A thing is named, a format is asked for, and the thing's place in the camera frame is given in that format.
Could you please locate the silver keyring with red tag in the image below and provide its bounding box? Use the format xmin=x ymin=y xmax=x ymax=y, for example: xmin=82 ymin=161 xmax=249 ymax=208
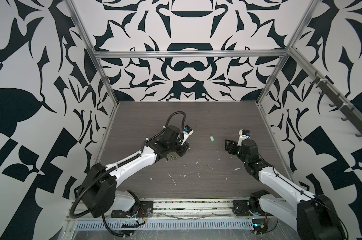
xmin=166 ymin=142 xmax=189 ymax=161

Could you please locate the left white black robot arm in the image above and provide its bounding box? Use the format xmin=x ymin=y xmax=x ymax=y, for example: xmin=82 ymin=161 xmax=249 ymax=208
xmin=69 ymin=125 xmax=193 ymax=219

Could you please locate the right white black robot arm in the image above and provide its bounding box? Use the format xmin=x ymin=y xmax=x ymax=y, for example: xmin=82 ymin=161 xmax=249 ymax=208
xmin=225 ymin=139 xmax=349 ymax=240

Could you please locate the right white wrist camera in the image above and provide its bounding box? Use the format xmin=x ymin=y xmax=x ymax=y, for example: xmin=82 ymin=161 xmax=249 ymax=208
xmin=237 ymin=130 xmax=251 ymax=147

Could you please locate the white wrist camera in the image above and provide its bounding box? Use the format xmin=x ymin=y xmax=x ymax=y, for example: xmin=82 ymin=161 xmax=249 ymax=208
xmin=237 ymin=130 xmax=251 ymax=147
xmin=181 ymin=125 xmax=193 ymax=145

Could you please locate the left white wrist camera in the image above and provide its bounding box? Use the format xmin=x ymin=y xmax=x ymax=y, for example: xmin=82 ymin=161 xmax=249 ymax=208
xmin=181 ymin=125 xmax=193 ymax=145

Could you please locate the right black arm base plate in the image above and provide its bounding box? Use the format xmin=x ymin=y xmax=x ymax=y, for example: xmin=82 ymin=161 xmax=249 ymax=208
xmin=232 ymin=198 xmax=266 ymax=217

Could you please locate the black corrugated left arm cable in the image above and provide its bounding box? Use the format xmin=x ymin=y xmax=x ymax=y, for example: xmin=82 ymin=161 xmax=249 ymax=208
xmin=68 ymin=110 xmax=187 ymax=238

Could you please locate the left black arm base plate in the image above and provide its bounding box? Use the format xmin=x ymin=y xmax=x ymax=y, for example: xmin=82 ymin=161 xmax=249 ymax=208
xmin=111 ymin=201 xmax=154 ymax=218

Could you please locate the white slotted cable duct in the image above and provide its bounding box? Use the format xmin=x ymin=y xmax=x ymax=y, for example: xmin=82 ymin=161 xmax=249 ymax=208
xmin=75 ymin=219 xmax=254 ymax=231

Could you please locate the black wall hook rail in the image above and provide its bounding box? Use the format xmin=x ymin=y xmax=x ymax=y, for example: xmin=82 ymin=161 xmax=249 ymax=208
xmin=310 ymin=71 xmax=362 ymax=138

